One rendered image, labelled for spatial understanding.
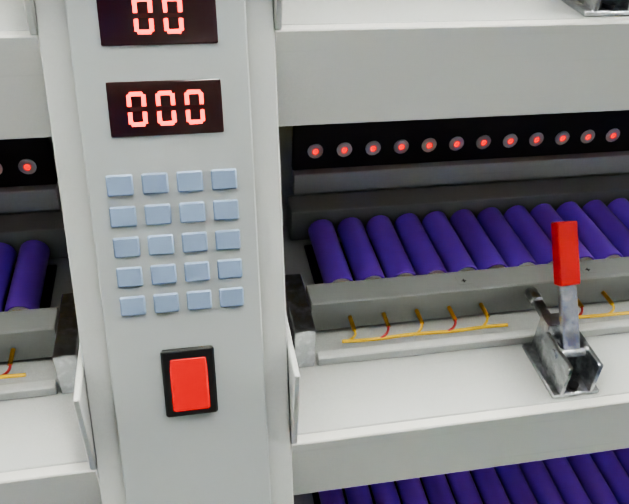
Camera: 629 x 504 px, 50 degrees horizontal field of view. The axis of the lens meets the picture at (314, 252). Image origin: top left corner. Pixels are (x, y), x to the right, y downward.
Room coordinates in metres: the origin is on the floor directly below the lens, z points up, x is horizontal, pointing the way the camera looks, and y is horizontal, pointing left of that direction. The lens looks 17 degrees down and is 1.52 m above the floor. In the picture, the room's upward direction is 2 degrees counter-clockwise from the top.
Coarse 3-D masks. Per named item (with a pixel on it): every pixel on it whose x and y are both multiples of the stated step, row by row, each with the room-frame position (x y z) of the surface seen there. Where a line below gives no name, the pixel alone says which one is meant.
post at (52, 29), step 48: (48, 0) 0.28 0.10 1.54; (48, 48) 0.28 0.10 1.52; (48, 96) 0.28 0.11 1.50; (96, 288) 0.28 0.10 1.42; (96, 336) 0.28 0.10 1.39; (96, 384) 0.28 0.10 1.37; (288, 384) 0.30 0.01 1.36; (96, 432) 0.28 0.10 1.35; (288, 432) 0.30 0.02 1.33; (288, 480) 0.30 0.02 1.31
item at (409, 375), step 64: (320, 128) 0.46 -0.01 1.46; (384, 128) 0.47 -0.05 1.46; (448, 128) 0.48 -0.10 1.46; (512, 128) 0.49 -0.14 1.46; (576, 128) 0.50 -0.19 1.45; (320, 192) 0.48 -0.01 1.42; (384, 192) 0.48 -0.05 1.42; (448, 192) 0.48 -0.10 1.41; (512, 192) 0.49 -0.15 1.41; (576, 192) 0.49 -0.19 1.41; (320, 256) 0.42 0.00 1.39; (384, 256) 0.42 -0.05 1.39; (448, 256) 0.42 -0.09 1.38; (512, 256) 0.42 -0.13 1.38; (576, 256) 0.35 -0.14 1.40; (320, 320) 0.37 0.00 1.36; (384, 320) 0.37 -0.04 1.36; (448, 320) 0.39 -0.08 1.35; (512, 320) 0.39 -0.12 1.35; (576, 320) 0.35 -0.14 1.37; (320, 384) 0.34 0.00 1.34; (384, 384) 0.34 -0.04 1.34; (448, 384) 0.34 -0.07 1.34; (512, 384) 0.34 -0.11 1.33; (576, 384) 0.34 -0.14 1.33; (320, 448) 0.30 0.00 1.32; (384, 448) 0.31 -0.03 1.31; (448, 448) 0.32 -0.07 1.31; (512, 448) 0.33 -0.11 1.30; (576, 448) 0.34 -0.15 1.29
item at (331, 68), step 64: (320, 0) 0.34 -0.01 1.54; (384, 0) 0.34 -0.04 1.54; (448, 0) 0.35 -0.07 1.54; (512, 0) 0.35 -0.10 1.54; (576, 0) 0.35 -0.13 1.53; (320, 64) 0.31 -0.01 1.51; (384, 64) 0.31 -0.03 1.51; (448, 64) 0.32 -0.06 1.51; (512, 64) 0.33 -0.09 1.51; (576, 64) 0.33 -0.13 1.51
